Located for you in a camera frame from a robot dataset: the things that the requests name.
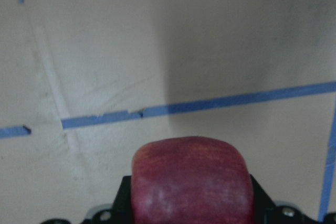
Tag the red yellow apple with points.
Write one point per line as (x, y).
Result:
(191, 180)

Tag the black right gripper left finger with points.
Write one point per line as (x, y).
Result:
(121, 210)

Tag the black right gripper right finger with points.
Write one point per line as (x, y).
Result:
(264, 206)

